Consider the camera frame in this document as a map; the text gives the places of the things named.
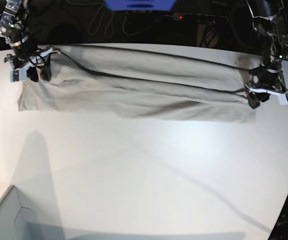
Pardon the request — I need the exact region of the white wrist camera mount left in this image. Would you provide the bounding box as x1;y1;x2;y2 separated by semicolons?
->
244;75;288;105

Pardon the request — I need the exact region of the white looped cable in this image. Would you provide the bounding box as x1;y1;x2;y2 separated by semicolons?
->
86;9;160;36

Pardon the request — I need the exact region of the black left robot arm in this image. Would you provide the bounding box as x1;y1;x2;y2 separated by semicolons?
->
245;0;288;110

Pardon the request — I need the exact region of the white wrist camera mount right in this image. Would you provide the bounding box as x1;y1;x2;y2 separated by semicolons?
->
3;46;61;83

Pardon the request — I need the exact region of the black power strip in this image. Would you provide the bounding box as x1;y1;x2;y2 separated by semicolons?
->
172;12;229;24

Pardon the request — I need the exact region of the beige grey t-shirt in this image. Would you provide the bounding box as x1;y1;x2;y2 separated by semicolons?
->
18;45;256;124

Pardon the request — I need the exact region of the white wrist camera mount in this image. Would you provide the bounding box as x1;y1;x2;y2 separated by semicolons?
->
244;75;288;105
3;46;61;83

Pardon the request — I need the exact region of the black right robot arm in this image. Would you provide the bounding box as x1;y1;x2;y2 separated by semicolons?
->
0;0;58;83

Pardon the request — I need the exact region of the white cardboard box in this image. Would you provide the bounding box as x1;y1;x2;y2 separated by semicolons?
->
0;185;66;240

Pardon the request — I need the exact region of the blue plastic bin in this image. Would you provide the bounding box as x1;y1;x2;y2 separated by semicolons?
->
104;0;176;11

